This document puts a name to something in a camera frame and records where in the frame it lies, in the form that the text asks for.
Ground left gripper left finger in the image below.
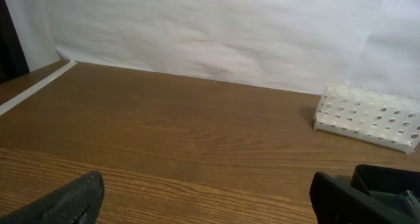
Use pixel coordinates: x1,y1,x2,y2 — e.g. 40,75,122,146
0,170,105,224

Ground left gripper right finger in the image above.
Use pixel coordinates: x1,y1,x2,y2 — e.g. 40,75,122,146
309,171,420,224

